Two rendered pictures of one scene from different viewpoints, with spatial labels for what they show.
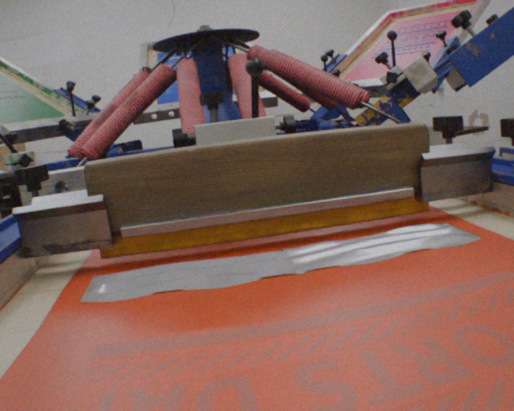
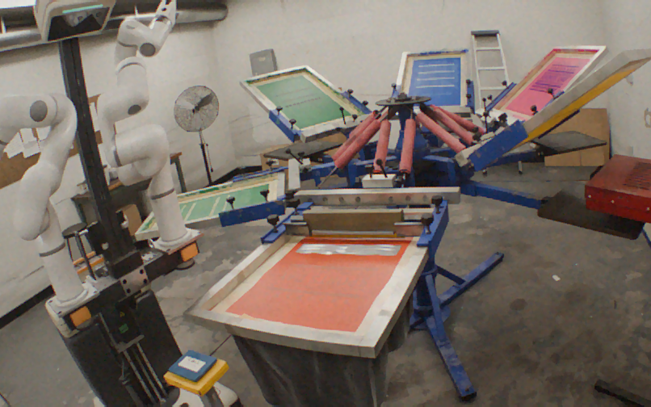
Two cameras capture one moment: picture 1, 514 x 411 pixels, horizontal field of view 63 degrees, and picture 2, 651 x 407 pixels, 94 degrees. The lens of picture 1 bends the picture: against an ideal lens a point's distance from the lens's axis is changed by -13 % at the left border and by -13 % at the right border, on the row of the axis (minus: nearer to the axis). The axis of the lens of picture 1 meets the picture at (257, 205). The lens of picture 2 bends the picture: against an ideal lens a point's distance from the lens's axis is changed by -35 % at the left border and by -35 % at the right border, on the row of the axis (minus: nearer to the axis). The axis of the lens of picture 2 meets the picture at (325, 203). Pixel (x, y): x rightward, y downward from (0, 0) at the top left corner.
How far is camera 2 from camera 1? 1.15 m
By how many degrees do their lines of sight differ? 35
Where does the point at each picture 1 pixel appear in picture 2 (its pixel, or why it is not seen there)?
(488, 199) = not seen: hidden behind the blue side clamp
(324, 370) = (317, 277)
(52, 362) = (281, 266)
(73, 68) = (374, 38)
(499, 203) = not seen: hidden behind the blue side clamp
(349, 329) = (331, 270)
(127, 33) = (412, 16)
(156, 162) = (321, 215)
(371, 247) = (364, 250)
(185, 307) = (313, 258)
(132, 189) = (315, 221)
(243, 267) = (333, 249)
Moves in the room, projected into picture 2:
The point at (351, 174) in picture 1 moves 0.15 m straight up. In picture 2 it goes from (375, 224) to (368, 180)
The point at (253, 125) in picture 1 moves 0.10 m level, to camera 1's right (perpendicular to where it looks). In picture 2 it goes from (383, 182) to (406, 182)
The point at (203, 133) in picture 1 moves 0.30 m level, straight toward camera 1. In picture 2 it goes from (365, 182) to (331, 213)
